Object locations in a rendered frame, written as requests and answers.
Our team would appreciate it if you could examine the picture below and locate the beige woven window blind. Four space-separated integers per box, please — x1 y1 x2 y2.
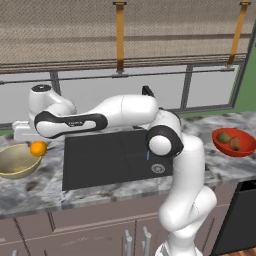
0 0 256 75

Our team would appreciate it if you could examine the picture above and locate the black sink faucet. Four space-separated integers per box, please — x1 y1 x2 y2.
141 85 156 99

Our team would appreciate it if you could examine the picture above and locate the black sink basin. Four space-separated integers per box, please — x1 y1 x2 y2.
61 128 175 192

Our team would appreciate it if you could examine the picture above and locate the orange blind strap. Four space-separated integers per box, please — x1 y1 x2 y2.
112 0 128 74
226 0 252 69

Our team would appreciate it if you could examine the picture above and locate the green-brown round potato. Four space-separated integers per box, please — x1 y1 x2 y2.
216 131 232 145

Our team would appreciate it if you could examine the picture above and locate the orange fruit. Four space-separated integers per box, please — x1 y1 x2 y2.
29 140 49 158

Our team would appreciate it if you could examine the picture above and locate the beige bowl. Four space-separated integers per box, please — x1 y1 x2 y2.
0 143 44 181

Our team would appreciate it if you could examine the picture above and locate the black dishwasher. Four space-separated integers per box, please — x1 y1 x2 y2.
209 179 256 256

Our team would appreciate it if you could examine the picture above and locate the brown drawer front panel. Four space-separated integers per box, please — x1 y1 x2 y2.
46 193 171 233

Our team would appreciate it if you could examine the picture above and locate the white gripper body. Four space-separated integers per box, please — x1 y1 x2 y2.
12 120 45 143

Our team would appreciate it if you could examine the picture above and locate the grey framed window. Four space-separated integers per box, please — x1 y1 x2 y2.
0 19 256 130

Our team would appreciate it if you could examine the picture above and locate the red bowl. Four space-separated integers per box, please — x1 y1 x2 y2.
211 127 256 158

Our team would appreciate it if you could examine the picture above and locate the brown oval potato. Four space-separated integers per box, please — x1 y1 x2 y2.
229 135 242 152

